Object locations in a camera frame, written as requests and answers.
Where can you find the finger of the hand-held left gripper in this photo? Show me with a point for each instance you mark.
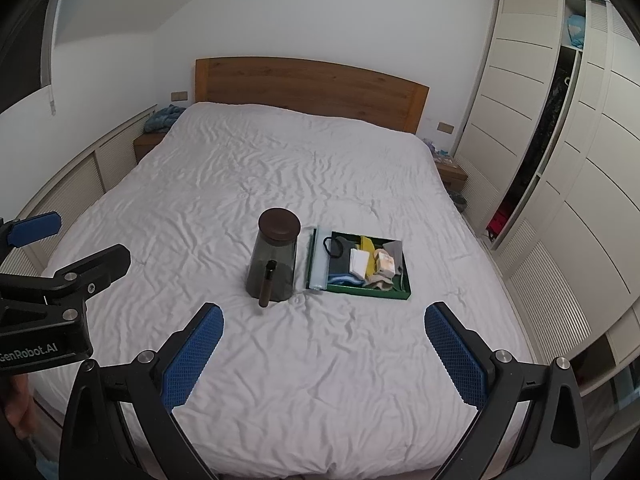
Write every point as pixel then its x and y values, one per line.
pixel 100 265
pixel 37 227

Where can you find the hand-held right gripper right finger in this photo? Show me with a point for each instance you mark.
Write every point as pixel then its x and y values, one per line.
pixel 455 355

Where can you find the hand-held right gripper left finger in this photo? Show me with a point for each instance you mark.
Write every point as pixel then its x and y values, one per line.
pixel 192 355

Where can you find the green tray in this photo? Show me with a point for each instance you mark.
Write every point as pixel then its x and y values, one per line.
pixel 372 294

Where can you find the orange and white tissue packet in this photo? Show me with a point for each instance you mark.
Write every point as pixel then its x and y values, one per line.
pixel 386 263

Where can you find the glass pitcher with brown lid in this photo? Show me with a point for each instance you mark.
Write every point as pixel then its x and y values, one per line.
pixel 272 265

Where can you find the white waffle cloth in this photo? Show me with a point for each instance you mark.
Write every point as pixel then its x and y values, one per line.
pixel 359 261

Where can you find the yellow cloth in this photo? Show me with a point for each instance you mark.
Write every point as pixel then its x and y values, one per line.
pixel 368 246

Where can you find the person's left hand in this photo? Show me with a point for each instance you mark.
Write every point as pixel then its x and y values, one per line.
pixel 17 405

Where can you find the wooden nightstand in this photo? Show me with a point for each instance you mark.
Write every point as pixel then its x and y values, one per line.
pixel 452 174
pixel 147 146

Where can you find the red item in wardrobe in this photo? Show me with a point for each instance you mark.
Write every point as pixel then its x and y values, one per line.
pixel 499 225

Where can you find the small dark waste bin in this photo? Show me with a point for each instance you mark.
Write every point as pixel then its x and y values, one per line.
pixel 457 201

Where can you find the blue knitted cloth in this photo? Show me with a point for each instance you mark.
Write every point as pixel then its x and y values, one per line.
pixel 162 119

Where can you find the small items on nightstand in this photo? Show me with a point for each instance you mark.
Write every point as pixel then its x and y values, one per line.
pixel 439 152

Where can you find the bed with white duvet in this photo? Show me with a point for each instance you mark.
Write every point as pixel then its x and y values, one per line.
pixel 300 170

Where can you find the white panelled wardrobe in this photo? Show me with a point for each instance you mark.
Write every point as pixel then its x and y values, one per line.
pixel 515 100

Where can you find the dark hanging clothes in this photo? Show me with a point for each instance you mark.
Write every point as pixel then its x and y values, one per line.
pixel 550 110

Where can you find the wooden headboard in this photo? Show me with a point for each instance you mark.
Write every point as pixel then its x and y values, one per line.
pixel 310 85

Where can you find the light blue bundle in wardrobe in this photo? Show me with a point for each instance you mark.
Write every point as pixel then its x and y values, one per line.
pixel 576 31

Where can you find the white window frame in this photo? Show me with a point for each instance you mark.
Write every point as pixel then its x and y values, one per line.
pixel 50 60

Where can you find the wall switch plate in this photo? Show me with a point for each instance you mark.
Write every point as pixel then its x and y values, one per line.
pixel 179 96
pixel 445 127

